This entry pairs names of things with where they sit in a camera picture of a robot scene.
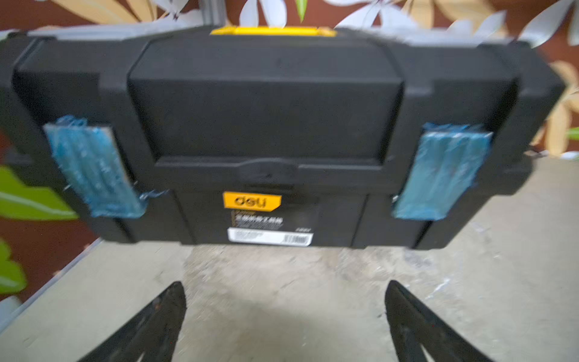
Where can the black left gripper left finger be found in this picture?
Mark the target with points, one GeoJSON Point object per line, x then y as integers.
{"type": "Point", "coordinates": [151, 335]}

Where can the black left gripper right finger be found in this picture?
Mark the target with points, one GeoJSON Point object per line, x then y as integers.
{"type": "Point", "coordinates": [415, 329]}

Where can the black toolbox yellow handle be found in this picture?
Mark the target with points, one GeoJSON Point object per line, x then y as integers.
{"type": "Point", "coordinates": [210, 136]}

